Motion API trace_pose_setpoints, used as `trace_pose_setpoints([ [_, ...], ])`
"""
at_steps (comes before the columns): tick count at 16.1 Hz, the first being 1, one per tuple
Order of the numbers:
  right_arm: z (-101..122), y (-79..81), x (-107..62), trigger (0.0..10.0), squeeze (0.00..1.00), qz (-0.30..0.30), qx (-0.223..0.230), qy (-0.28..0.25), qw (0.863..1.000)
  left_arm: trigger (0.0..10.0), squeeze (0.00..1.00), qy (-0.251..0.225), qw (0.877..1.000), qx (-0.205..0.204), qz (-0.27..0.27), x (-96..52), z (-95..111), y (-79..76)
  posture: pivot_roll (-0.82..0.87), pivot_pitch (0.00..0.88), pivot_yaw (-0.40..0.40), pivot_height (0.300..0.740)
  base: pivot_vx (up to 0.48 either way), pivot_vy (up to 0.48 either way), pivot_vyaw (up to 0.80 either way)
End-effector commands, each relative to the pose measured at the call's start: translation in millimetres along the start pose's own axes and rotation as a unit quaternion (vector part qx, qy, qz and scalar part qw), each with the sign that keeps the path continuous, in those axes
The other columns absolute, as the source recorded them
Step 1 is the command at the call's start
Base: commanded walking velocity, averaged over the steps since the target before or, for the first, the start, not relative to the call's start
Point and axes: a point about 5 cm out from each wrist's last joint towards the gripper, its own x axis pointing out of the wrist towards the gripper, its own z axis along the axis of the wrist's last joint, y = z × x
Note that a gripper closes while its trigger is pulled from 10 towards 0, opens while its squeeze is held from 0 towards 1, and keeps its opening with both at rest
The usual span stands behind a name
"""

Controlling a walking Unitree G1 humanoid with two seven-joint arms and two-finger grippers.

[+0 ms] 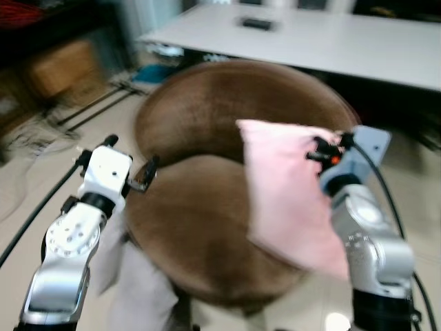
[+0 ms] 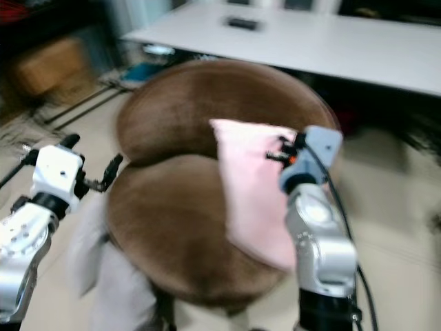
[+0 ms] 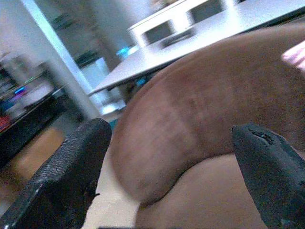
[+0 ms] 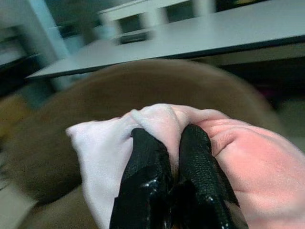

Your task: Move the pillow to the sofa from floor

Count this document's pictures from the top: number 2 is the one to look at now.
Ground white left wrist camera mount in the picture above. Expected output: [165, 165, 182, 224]
[34, 144, 85, 205]

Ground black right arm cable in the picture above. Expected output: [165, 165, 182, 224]
[296, 135, 380, 331]

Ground red item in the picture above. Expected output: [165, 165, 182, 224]
[0, 0, 31, 26]

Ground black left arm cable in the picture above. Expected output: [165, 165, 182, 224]
[0, 148, 41, 189]

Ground blue flat item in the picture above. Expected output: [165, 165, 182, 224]
[121, 62, 166, 85]

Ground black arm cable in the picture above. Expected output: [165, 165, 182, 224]
[0, 148, 41, 189]
[296, 135, 380, 331]

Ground round brown sofa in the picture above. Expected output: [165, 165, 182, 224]
[103, 58, 343, 308]

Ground long white table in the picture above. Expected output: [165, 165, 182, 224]
[121, 2, 441, 97]

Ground pink pillow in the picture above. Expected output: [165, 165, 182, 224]
[209, 118, 309, 272]

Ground small black box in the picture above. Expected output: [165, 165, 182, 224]
[227, 17, 262, 32]

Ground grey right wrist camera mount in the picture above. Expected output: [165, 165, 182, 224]
[279, 125, 344, 195]

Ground brown cardboard box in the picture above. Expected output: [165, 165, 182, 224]
[14, 37, 89, 98]

